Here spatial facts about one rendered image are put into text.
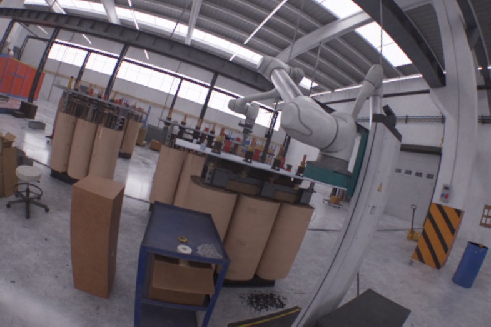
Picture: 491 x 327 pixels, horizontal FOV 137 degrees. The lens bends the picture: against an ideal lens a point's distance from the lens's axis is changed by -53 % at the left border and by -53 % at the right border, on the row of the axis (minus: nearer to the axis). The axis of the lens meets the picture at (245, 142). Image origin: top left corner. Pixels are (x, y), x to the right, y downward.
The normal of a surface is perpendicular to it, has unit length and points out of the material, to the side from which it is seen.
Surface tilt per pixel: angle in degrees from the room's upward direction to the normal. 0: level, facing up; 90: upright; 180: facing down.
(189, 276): 26
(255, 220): 90
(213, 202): 90
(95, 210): 90
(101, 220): 90
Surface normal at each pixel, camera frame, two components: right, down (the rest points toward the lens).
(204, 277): 0.40, -0.83
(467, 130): -0.90, -0.29
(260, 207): 0.36, 0.07
